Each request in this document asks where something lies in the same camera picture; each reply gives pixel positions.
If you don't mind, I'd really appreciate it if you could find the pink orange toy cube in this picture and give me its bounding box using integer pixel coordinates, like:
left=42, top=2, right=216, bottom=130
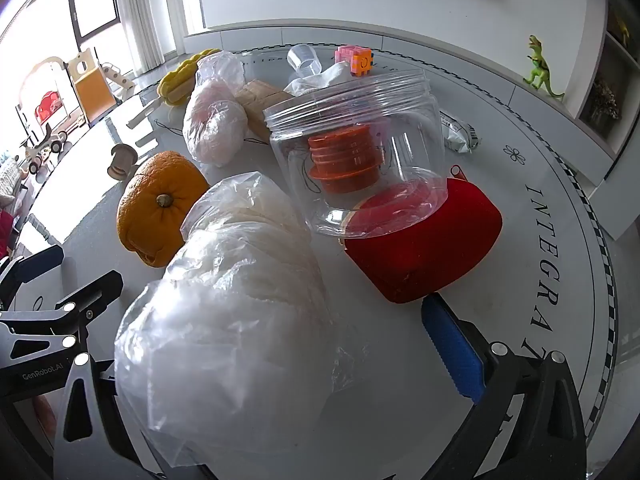
left=336, top=45, right=375, bottom=78

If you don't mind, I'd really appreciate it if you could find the red zip pouch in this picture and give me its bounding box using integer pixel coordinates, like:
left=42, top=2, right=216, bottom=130
left=342, top=165, right=503, bottom=305

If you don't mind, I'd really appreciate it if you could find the wooden spool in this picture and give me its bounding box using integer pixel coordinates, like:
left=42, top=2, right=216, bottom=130
left=109, top=143, right=143, bottom=181

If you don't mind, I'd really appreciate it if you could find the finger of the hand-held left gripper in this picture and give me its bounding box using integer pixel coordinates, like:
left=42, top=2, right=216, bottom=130
left=0, top=245, right=66, bottom=306
left=0, top=270, right=125, bottom=356

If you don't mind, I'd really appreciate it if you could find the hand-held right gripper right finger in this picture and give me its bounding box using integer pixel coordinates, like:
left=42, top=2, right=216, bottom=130
left=421, top=292, right=588, bottom=480

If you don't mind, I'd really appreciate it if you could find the small clear plastic bag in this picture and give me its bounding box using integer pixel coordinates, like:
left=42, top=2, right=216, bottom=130
left=182, top=51, right=248, bottom=166

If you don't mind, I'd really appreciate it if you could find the green dinosaur toy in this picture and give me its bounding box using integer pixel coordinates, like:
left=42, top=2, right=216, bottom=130
left=522, top=35, right=566, bottom=101

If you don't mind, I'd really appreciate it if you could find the orange ribbed plastic piece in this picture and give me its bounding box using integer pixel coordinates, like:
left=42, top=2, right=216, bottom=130
left=306, top=122, right=385, bottom=195

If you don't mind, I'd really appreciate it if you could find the large clear plastic bag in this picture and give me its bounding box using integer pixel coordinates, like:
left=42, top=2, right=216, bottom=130
left=114, top=171, right=371, bottom=468

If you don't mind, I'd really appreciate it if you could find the wall shelf unit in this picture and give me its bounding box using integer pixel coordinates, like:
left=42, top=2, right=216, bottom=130
left=577, top=0, right=640, bottom=146

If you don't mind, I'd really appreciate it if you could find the clear plastic cup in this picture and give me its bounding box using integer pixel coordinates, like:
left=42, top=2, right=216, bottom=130
left=287, top=44, right=323, bottom=80

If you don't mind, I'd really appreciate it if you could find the crumpled white plastic bag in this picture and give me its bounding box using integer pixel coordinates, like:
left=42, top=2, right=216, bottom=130
left=285, top=62, right=351, bottom=98

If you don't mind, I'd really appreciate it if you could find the orange fruit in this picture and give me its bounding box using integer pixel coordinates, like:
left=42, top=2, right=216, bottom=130
left=116, top=151, right=211, bottom=268

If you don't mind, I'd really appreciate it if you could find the clear plastic jar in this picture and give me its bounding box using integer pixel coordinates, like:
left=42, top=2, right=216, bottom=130
left=262, top=71, right=448, bottom=238

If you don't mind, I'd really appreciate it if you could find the dried flower bunch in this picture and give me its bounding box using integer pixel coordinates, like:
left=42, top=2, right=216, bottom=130
left=590, top=80, right=623, bottom=121

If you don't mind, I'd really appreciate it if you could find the wooden toy slide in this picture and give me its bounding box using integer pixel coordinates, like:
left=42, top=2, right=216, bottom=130
left=66, top=46, right=136, bottom=126

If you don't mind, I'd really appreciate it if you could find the yellow corn toy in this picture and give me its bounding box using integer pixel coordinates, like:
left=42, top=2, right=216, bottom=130
left=157, top=48, right=223, bottom=107

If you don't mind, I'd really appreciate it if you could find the white curtain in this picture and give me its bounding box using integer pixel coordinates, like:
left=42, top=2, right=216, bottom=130
left=112, top=0, right=173, bottom=73

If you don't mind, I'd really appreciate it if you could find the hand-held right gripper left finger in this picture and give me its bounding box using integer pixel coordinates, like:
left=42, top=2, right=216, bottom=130
left=52, top=354, right=171, bottom=480

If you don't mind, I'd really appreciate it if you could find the beige block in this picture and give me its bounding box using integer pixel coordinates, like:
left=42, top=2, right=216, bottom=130
left=235, top=80, right=293, bottom=138

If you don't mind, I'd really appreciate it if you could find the silver foil packet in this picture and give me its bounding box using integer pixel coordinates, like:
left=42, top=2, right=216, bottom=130
left=440, top=110, right=482, bottom=153

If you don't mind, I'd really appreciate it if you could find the white ride-on toy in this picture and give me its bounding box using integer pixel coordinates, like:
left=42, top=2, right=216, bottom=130
left=20, top=130, right=68, bottom=176

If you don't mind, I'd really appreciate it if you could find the window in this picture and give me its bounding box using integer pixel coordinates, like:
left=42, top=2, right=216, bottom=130
left=0, top=0, right=123, bottom=86

